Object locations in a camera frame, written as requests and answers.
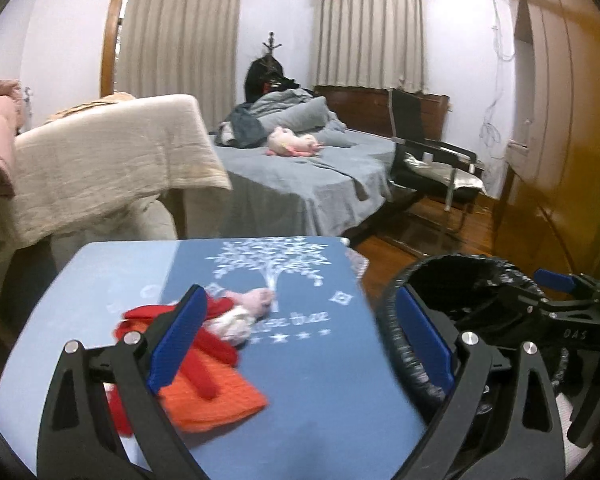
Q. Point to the wooden wardrobe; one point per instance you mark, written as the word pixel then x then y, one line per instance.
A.
pixel 549 212

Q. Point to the black bin with liner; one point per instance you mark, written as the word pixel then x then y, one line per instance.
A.
pixel 470 291

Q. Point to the right beige curtain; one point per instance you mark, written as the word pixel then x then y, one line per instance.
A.
pixel 375 44

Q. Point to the grey quilted pad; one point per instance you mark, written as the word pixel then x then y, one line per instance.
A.
pixel 359 263

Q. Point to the dark grey garment on bed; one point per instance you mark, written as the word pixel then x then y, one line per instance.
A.
pixel 240 129

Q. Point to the beige curtain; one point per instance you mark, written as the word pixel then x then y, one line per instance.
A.
pixel 180 47
pixel 375 44

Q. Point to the orange bubble mesh pouch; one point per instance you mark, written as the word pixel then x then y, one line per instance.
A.
pixel 208 392

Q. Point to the pink padded jacket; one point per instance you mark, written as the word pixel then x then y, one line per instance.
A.
pixel 11 121

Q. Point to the beige quilt over rack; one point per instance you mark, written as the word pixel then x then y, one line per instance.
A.
pixel 91 164

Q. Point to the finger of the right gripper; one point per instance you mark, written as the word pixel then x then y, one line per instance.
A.
pixel 578 286
pixel 511 294

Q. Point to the coat stand with black coat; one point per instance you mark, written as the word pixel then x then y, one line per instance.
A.
pixel 266 74

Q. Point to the bed with grey sheet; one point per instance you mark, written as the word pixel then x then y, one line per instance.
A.
pixel 324 195

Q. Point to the blue tree-print table cloth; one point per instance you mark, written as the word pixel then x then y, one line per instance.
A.
pixel 335 409

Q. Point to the pink sock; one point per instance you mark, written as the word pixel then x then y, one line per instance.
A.
pixel 256 302

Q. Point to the wooden headboard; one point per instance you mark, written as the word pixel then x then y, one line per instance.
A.
pixel 385 112

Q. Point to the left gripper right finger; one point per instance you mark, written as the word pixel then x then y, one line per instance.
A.
pixel 530 443

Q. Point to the black office chair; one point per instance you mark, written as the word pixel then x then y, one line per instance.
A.
pixel 457 203

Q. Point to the left beige curtain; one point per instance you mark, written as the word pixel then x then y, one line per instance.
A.
pixel 180 47

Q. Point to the red knit gloves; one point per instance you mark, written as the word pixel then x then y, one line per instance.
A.
pixel 140 319

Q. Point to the grey duvet pile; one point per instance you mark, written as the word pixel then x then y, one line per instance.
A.
pixel 302 113

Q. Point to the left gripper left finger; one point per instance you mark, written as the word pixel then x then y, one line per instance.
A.
pixel 77 438

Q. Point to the silver seat cushion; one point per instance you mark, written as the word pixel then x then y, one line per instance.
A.
pixel 444 173

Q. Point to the pink plush toy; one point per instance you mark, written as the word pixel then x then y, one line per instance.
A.
pixel 284 142

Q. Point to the white tissue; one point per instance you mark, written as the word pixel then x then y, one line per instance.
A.
pixel 233 326

